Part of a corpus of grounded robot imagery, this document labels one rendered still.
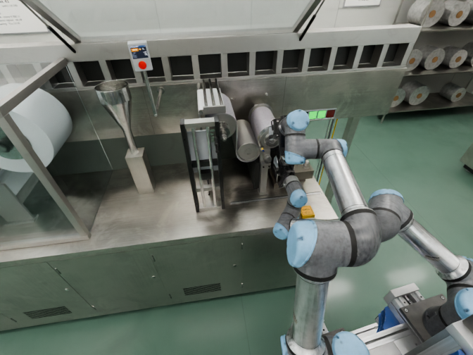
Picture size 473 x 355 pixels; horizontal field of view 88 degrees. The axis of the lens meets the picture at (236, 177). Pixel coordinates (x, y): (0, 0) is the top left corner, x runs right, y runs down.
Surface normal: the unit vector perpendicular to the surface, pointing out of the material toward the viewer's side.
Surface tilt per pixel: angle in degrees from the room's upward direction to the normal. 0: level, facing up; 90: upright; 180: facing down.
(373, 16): 90
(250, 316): 0
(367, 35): 90
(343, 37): 90
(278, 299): 0
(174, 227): 0
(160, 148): 90
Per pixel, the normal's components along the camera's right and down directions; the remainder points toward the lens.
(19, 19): 0.15, 0.65
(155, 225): -0.01, -0.75
